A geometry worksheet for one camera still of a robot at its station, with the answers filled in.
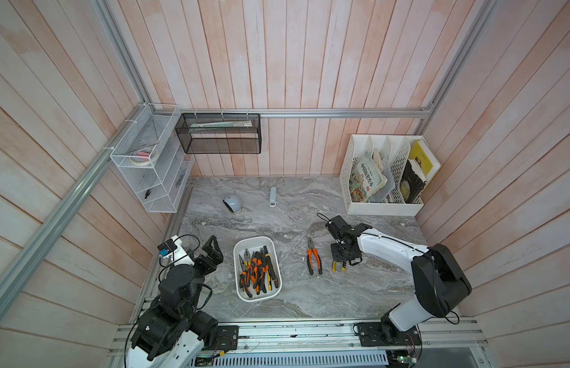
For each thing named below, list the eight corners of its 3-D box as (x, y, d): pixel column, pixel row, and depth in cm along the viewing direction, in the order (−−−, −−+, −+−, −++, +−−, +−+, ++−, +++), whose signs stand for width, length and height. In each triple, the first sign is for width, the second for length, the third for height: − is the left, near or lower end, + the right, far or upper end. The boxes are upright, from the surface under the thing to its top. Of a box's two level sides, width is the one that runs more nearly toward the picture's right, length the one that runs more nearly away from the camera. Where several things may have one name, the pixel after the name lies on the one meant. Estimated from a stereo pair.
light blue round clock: (226, 209, 109) (222, 198, 102) (232, 203, 111) (229, 192, 104) (234, 216, 106) (231, 205, 100) (241, 210, 109) (239, 198, 102)
